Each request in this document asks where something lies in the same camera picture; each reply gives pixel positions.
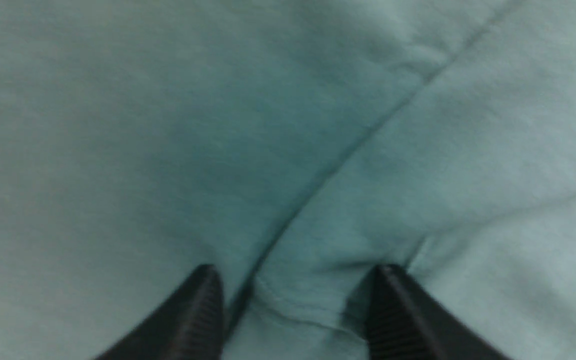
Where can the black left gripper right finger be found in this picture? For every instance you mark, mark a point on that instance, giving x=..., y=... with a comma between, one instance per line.
x=404, y=322

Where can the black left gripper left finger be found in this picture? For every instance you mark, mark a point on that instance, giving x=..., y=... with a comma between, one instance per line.
x=188, y=325

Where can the green long-sleeved shirt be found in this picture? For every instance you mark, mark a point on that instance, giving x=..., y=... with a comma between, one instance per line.
x=294, y=144

